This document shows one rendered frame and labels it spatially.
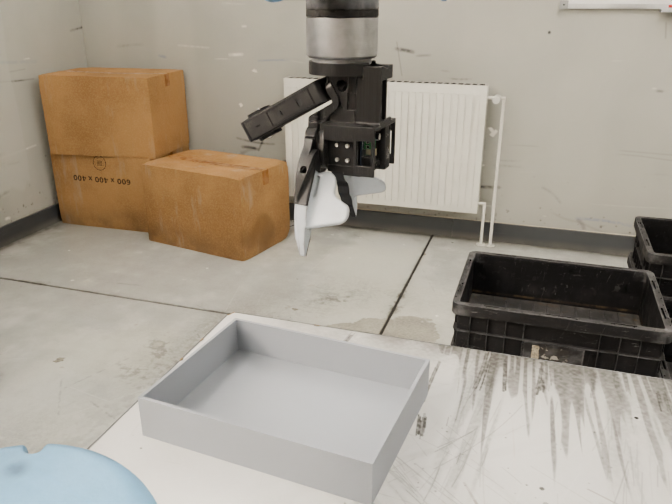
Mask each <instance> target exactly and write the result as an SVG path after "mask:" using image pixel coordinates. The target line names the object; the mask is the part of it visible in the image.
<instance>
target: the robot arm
mask: <svg viewBox="0 0 672 504"><path fill-rule="evenodd" d="M306 16H307V17H306V55H307V56H308V57H309V58H312V60H309V74H311V75H317V76H326V77H322V78H320V79H318V80H315V81H313V82H312V83H310V84H308V85H306V86H305V87H303V88H301V89H299V90H298V91H296V92H294V93H292V94H291V95H289V96H287V97H285V98H283V99H282V100H280V101H278V102H276V103H275V104H273V105H271V106H270V105H266V106H264V107H262V108H257V109H256V110H255V111H254V112H253V113H251V114H249V115H248V119H246V120H245V121H243V122H241V126H242V128H243V129H244V131H245V133H246V135H247V137H248V139H249V141H250V142H253V141H255V140H258V139H260V141H263V140H265V139H267V138H273V137H274V136H275V135H276V133H278V132H280V131H282V128H281V127H283V126H284V125H286V124H288V123H290V122H292V121H293V120H295V119H297V118H299V117H301V116H303V115H304V114H306V113H308V112H310V111H312V110H313V109H315V108H317V107H319V106H321V105H323V104H324V103H326V102H328V101H330V100H332V103H331V104H329V105H328V106H326V107H324V108H323V109H321V110H319V111H317V112H315V113H314V114H312V115H310V116H309V118H308V121H309V122H308V127H307V129H306V131H305V137H304V146H303V149H302V151H301V154H300V157H299V161H298V166H297V172H296V182H295V194H294V203H295V209H294V223H295V239H296V242H297V246H298V250H299V254H300V255H301V256H305V257H306V255H307V251H308V246H309V242H310V236H311V229H314V228H321V227H328V226H334V225H340V224H343V223H344V222H346V220H347V219H348V217H349V214H350V215H351V216H352V217H356V215H357V196H358V195H366V194H374V193H381V192H384V191H385V190H386V185H385V182H384V181H383V180H381V179H379V178H377V177H374V170H375V169H381V170H385V169H386V168H388V167H389V163H390V164H394V155H395V127H396V118H391V117H386V110H387V79H389V78H392V76H393V64H376V61H375V60H372V58H375V57H376V56H377V55H378V23H379V17H378V16H379V0H306ZM390 131H392V133H391V153H390ZM327 169H328V171H330V172H325V171H326V170H327ZM336 184H337V187H338V194H339V195H340V198H341V200H339V199H338V198H337V197H336V195H335V189H336ZM0 504H157V502H156V500H155V499H154V497H153V495H152V494H151V492H150V491H149V490H148V488H147V487H146V486H145V485H144V483H143V482H142V481H141V480H140V479H139V478H138V477H137V476H136V475H135V474H133V473H132V472H131V471H130V470H129V469H127V468H126V467H124V466H123V465H122V464H120V463H118V462H117V461H115V460H113V459H111V458H109V457H107V456H105V455H102V454H100V453H97V452H94V451H91V450H88V449H84V448H80V447H75V446H69V445H61V444H46V445H45V446H44V448H43V449H42V450H41V451H39V452H37V453H34V454H29V453H28V450H27V448H26V446H24V445H16V446H9V447H4V448H0Z"/></svg>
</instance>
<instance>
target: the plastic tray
mask: <svg viewBox="0 0 672 504"><path fill-rule="evenodd" d="M429 367H430V359H426V358H422V357H417V356H412V355H408V354H403V353H398V352H394V351H389V350H384V349H379V348H375V347H370V346H365V345H361V344H356V343H351V342H347V341H342V340H337V339H332V338H328V337H323V336H318V335H314V334H309V333H304V332H299V331H295V330H290V329H285V328H281V327H276V326H271V325H267V324H262V323H257V322H252V321H248V320H243V319H238V318H234V319H233V320H232V321H231V322H229V323H228V324H227V325H226V326H225V327H223V328H222V329H221V330H220V331H218V332H217V333H216V334H215V335H214V336H212V337H211V338H210V339H209V340H207V341H206V342H205V343H204V344H202V345H201V346H200V347H199V348H198V349H196V350H195V351H194V352H193V353H191V354H190V355H189V356H188V357H186V358H185V359H184V360H183V361H182V362H180V363H179V364H178V365H177V366H175V367H174V368H173V369H172V370H171V371H169V372H168V373H167V374H166V375H164V376H163V377H162V378H161V379H159V380H158V381H157V382H156V383H155V384H153V385H152V386H151V387H150V388H148V389H147V390H146V391H145V392H144V393H142V394H141V395H140V396H139V397H137V398H138V405H139V412H140V419H141V427H142V434H143V436H146V437H149V438H153V439H156V440H159V441H162V442H166V443H169V444H172V445H175V446H178V447H182V448H185V449H188V450H191V451H195V452H198V453H201V454H204V455H207V456H211V457H214V458H217V459H220V460H224V461H227V462H230V463H233V464H237V465H240V466H243V467H246V468H249V469H253V470H256V471H259V472H262V473H266V474H269V475H272V476H275V477H278V478H282V479H285V480H288V481H291V482H295V483H298V484H301V485H304V486H307V487H311V488H314V489H317V490H320V491H324V492H327V493H330V494H333V495H336V496H340V497H343V498H346V499H349V500H353V501H356V502H359V503H362V504H373V502H374V500H375V498H376V496H377V494H378V492H379V490H380V488H381V486H382V485H383V483H384V481H385V479H386V477H387V475H388V473H389V471H390V469H391V467H392V465H393V463H394V461H395V459H396V457H397V455H398V453H399V451H400V449H401V447H402V445H403V443H404V441H405V439H406V437H407V435H408V433H409V431H410V429H411V427H412V425H413V423H414V421H415V419H416V417H417V415H418V413H419V411H420V409H421V407H422V405H423V403H424V401H425V399H426V397H427V395H428V383H429Z"/></svg>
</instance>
